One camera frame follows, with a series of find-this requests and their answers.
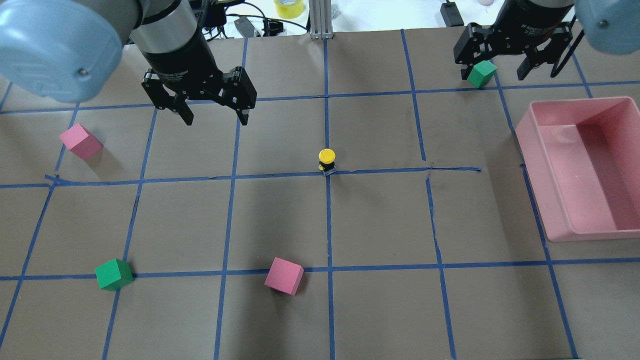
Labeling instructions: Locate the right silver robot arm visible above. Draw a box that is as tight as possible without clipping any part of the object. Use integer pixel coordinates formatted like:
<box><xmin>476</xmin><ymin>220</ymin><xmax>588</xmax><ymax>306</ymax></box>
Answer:
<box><xmin>453</xmin><ymin>0</ymin><xmax>640</xmax><ymax>80</ymax></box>

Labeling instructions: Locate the black power adapter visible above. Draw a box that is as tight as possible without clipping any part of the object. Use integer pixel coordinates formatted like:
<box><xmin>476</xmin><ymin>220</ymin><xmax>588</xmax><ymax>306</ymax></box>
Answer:
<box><xmin>439</xmin><ymin>0</ymin><xmax>466</xmax><ymax>28</ymax></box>

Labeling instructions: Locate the yellow push button switch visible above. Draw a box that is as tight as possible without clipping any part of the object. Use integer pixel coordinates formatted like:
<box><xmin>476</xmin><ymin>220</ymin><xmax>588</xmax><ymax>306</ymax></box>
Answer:
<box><xmin>318</xmin><ymin>148</ymin><xmax>338</xmax><ymax>177</ymax></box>

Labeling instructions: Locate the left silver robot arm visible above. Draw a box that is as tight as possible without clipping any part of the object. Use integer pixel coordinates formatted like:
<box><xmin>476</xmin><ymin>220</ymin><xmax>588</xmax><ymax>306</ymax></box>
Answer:
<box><xmin>0</xmin><ymin>0</ymin><xmax>258</xmax><ymax>126</ymax></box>

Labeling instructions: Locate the pink cube far side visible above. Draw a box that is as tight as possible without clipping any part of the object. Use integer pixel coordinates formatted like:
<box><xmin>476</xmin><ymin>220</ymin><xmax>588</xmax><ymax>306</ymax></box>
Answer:
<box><xmin>59</xmin><ymin>123</ymin><xmax>104</xmax><ymax>161</ymax></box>

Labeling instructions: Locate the yellow tape roll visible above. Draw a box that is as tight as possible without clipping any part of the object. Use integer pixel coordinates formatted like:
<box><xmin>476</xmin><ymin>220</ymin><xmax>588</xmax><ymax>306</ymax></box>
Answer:
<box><xmin>273</xmin><ymin>0</ymin><xmax>305</xmax><ymax>19</ymax></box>

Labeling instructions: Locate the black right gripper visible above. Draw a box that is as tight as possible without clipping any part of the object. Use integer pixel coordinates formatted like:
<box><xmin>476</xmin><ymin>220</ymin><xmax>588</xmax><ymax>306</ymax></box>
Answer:
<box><xmin>454</xmin><ymin>0</ymin><xmax>575</xmax><ymax>81</ymax></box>

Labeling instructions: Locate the pink cube near center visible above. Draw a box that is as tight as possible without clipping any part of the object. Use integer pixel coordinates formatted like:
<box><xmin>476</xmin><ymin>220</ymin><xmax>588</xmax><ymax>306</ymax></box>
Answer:
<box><xmin>263</xmin><ymin>257</ymin><xmax>305</xmax><ymax>296</ymax></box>

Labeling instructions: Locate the pink cube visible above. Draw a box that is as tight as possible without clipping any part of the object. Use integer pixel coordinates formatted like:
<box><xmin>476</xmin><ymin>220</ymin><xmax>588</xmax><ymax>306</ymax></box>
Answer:
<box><xmin>59</xmin><ymin>123</ymin><xmax>104</xmax><ymax>161</ymax></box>
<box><xmin>263</xmin><ymin>257</ymin><xmax>305</xmax><ymax>296</ymax></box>

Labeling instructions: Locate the green cube near arm base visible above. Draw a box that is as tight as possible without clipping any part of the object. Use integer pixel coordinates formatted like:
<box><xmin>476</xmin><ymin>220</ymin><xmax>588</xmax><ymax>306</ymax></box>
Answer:
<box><xmin>94</xmin><ymin>259</ymin><xmax>134</xmax><ymax>291</ymax></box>

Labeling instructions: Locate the pink plastic bin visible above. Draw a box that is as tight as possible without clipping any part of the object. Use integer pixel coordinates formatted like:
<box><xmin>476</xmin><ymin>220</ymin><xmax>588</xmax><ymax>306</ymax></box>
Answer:
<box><xmin>515</xmin><ymin>96</ymin><xmax>640</xmax><ymax>242</ymax></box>

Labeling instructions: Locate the green cube near bin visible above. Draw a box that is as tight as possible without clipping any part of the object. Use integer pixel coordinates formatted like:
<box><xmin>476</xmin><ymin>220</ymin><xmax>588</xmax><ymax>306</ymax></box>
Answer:
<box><xmin>467</xmin><ymin>60</ymin><xmax>498</xmax><ymax>89</ymax></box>

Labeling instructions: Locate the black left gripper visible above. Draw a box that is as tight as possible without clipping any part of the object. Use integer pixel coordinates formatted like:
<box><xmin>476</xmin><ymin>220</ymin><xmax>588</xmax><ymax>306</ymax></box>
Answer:
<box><xmin>142</xmin><ymin>35</ymin><xmax>258</xmax><ymax>126</ymax></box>

